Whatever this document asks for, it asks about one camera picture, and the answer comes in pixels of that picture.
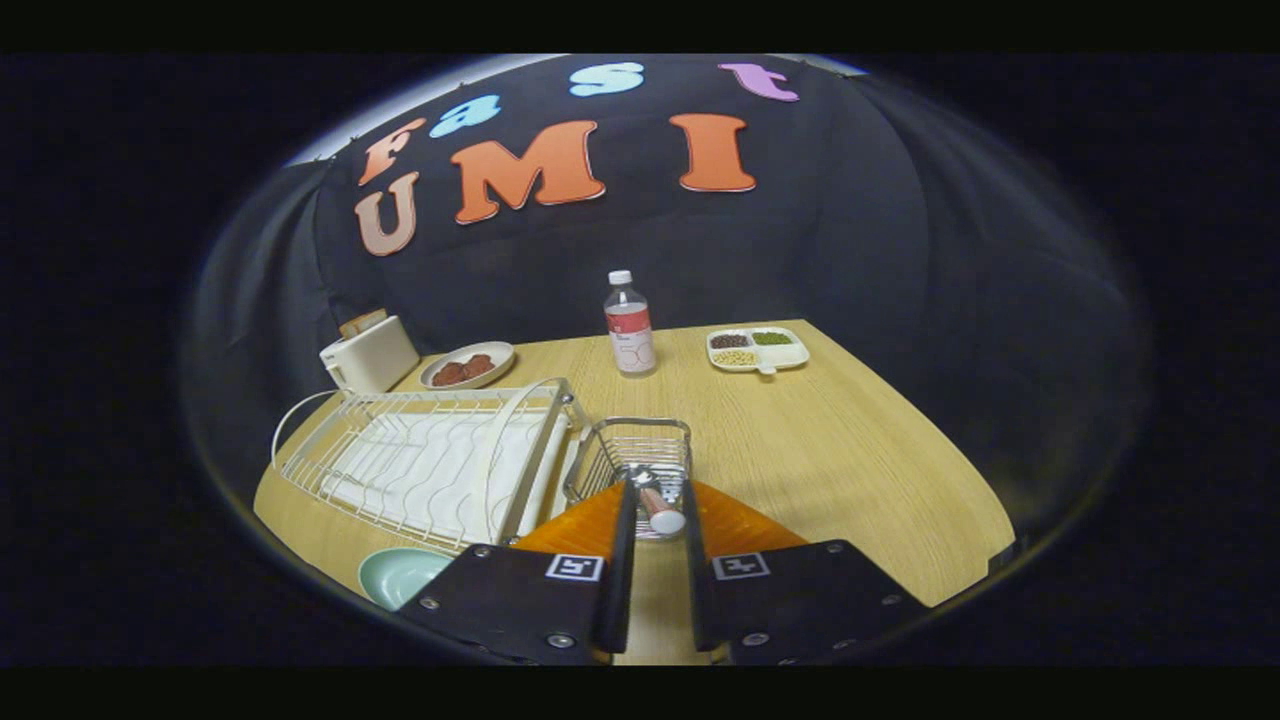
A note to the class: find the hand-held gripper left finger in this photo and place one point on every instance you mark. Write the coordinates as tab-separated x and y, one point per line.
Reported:
620	580

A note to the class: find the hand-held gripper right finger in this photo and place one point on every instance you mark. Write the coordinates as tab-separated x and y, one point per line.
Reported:
697	590

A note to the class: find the light green plate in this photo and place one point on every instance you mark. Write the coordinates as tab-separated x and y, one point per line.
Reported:
400	575

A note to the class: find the white divided dish with beans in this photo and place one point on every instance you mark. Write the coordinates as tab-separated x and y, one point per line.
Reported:
790	355

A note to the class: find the beige round plate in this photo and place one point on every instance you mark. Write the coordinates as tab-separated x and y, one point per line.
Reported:
495	350

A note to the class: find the white drain tray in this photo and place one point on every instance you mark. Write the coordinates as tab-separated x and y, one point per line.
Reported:
430	470

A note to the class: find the clear bottle with red label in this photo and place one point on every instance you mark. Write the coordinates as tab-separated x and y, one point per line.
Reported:
630	340

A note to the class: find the red raw steak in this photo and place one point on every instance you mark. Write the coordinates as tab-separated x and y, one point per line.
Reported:
449	374
477	365

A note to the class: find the white toaster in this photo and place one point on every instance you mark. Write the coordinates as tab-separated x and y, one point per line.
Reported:
375	360

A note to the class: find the brown toast slice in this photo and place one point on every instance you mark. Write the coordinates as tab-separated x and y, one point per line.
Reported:
362	322

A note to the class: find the black backdrop cloth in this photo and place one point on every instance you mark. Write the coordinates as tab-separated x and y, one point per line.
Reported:
880	250

